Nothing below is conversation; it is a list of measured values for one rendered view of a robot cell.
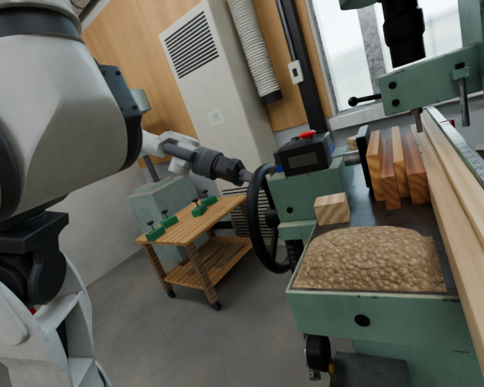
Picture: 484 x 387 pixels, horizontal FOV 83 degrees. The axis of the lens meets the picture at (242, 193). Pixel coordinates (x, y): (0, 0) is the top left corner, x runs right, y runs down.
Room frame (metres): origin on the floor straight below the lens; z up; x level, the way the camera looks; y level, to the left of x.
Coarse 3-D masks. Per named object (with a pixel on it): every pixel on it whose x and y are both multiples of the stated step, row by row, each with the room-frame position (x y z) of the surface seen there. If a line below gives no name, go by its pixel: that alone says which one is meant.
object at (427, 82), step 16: (464, 48) 0.43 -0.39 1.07; (416, 64) 0.46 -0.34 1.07; (432, 64) 0.45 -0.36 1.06; (448, 64) 0.44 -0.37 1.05; (384, 80) 0.49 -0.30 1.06; (400, 80) 0.47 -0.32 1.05; (416, 80) 0.46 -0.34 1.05; (432, 80) 0.45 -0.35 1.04; (448, 80) 0.44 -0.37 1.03; (384, 96) 0.49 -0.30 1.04; (400, 96) 0.48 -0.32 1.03; (416, 96) 0.46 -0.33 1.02; (432, 96) 0.45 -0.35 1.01; (448, 96) 0.44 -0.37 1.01; (384, 112) 0.49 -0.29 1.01; (400, 112) 0.48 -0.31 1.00; (416, 112) 0.49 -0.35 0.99
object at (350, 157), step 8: (360, 128) 0.49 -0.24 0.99; (368, 128) 0.49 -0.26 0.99; (360, 136) 0.43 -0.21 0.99; (368, 136) 0.47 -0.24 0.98; (360, 144) 0.43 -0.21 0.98; (368, 144) 0.44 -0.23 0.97; (352, 152) 0.48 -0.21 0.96; (360, 152) 0.43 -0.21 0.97; (344, 160) 0.48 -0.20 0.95; (352, 160) 0.47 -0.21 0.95; (360, 160) 0.44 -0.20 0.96; (368, 168) 0.43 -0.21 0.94; (368, 176) 0.43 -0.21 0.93; (368, 184) 0.43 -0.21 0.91
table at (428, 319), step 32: (352, 192) 0.45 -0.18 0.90; (288, 224) 0.48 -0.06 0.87; (352, 224) 0.35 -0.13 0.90; (384, 224) 0.32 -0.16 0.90; (416, 224) 0.29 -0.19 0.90; (288, 288) 0.26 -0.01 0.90; (448, 288) 0.19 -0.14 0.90; (320, 320) 0.24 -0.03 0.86; (352, 320) 0.22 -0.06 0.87; (384, 320) 0.21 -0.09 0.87; (416, 320) 0.19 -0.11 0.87; (448, 320) 0.18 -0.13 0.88
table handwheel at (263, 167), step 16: (256, 176) 0.63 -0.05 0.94; (256, 192) 0.60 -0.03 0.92; (256, 208) 0.58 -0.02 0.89; (272, 208) 0.67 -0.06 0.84; (256, 224) 0.56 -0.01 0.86; (272, 224) 0.66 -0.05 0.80; (256, 240) 0.55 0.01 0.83; (272, 240) 0.62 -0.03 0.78; (272, 256) 0.59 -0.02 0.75; (272, 272) 0.58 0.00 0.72
